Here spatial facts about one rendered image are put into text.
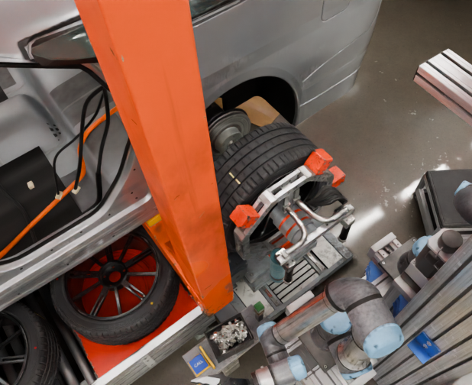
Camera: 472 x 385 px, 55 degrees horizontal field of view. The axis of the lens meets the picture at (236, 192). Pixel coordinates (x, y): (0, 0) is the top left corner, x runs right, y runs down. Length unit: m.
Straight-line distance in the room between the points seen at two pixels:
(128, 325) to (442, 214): 1.88
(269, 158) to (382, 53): 2.48
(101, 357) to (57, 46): 1.67
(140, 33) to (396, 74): 3.35
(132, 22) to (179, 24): 0.10
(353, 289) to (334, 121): 2.37
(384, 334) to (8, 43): 1.35
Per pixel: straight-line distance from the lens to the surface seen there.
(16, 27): 1.54
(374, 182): 3.33
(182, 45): 0.92
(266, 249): 2.28
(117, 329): 2.40
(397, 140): 3.60
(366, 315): 1.36
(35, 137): 2.68
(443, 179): 3.06
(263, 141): 1.96
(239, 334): 2.23
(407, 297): 1.65
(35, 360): 2.50
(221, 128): 2.30
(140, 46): 0.87
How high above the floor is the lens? 2.73
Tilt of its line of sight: 59 degrees down
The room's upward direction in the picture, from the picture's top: 5 degrees counter-clockwise
